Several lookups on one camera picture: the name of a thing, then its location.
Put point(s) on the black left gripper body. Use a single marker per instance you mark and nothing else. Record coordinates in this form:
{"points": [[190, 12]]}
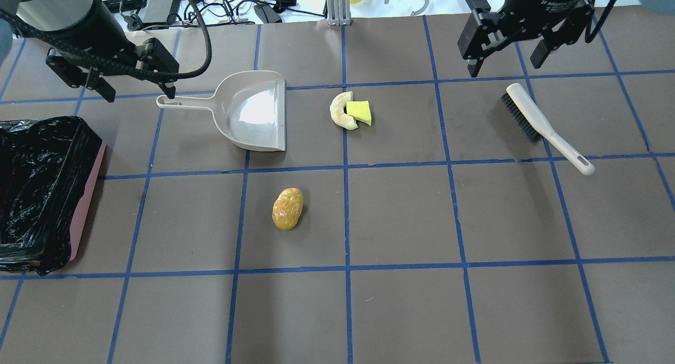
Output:
{"points": [[90, 32]]}

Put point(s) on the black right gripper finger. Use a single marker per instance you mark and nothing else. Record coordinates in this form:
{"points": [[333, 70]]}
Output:
{"points": [[546, 45], [475, 61]]}

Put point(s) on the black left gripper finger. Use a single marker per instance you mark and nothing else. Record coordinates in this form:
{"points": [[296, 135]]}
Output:
{"points": [[96, 82], [168, 88]]}

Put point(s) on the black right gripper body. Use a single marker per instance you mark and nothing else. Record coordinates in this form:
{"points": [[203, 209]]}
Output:
{"points": [[546, 5]]}

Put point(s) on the white hand brush black bristles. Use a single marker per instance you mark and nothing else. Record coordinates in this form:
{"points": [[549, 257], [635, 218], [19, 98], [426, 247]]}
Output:
{"points": [[536, 126]]}

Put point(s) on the beige plastic dustpan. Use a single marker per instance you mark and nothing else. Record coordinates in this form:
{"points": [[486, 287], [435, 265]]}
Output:
{"points": [[248, 108]]}

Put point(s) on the yellow-green sponge piece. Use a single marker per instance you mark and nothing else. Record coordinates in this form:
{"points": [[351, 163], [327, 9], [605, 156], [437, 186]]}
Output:
{"points": [[359, 111]]}

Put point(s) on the yellow potato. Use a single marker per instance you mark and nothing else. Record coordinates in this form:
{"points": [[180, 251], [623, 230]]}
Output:
{"points": [[287, 208]]}

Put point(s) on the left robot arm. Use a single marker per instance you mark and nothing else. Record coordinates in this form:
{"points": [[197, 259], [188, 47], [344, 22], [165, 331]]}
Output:
{"points": [[89, 26]]}

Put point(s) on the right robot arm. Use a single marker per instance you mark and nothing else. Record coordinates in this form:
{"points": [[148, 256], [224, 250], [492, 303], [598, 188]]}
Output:
{"points": [[553, 23]]}

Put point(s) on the black trash bag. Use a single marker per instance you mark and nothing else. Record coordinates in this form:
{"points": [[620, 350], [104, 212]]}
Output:
{"points": [[45, 166]]}

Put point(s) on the pink trash bin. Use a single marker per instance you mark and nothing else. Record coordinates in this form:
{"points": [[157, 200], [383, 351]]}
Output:
{"points": [[78, 220]]}

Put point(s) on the aluminium frame post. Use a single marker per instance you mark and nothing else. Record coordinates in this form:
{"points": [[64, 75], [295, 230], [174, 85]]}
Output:
{"points": [[338, 12]]}

